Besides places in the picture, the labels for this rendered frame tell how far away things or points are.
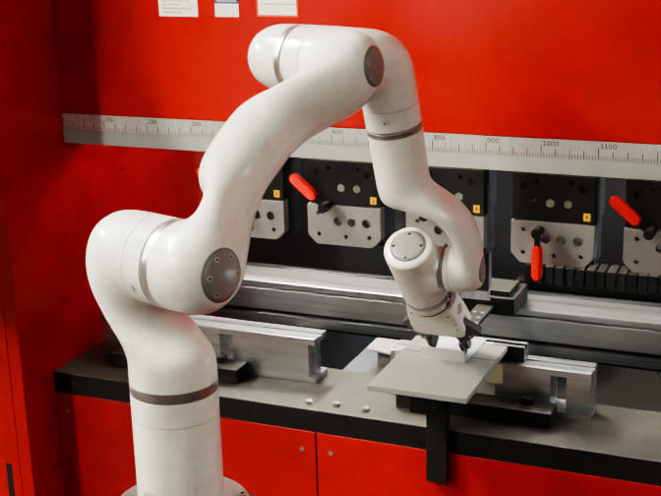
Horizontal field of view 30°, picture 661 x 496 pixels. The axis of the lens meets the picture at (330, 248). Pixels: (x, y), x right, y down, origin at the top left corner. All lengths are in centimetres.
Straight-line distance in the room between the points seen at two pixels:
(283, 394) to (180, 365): 84
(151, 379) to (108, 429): 100
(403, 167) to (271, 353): 69
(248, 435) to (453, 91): 79
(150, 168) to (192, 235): 136
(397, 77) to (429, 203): 22
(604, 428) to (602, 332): 30
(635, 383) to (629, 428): 251
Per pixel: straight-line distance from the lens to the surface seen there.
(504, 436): 227
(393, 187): 198
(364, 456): 237
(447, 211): 199
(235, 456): 250
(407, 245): 203
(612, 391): 475
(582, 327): 256
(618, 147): 217
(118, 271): 163
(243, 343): 254
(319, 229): 237
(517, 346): 234
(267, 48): 182
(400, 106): 192
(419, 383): 217
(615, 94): 215
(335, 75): 171
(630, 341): 255
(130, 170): 284
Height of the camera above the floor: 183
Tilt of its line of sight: 16 degrees down
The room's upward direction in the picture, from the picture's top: 2 degrees counter-clockwise
